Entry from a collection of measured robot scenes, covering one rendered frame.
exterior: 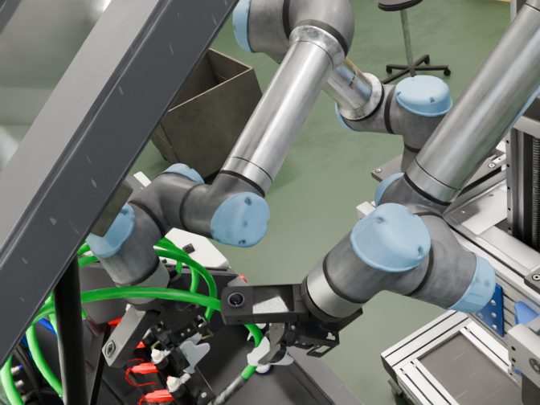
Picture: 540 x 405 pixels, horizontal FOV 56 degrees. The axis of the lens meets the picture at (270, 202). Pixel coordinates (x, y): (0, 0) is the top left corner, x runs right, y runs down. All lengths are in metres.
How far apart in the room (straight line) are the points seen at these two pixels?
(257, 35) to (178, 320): 0.50
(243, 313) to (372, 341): 1.64
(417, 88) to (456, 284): 0.66
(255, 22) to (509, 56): 0.44
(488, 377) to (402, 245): 1.39
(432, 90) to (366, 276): 0.69
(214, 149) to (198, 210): 2.71
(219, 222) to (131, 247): 0.14
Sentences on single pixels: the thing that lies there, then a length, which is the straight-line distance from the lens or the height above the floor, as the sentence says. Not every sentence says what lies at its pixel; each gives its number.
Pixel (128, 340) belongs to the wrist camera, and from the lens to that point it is 0.85.
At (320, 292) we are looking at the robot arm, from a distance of 0.62.
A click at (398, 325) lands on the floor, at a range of 2.30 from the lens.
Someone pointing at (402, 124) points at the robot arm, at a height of 1.20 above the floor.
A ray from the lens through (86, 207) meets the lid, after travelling 0.32.
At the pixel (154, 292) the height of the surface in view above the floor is 1.39.
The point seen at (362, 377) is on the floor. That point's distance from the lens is 2.18.
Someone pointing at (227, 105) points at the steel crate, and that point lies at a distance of 3.35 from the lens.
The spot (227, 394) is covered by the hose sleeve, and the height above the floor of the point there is 1.14.
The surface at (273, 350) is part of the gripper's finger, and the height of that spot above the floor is 1.26.
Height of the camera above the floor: 1.81
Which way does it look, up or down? 35 degrees down
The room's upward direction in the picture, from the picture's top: 21 degrees counter-clockwise
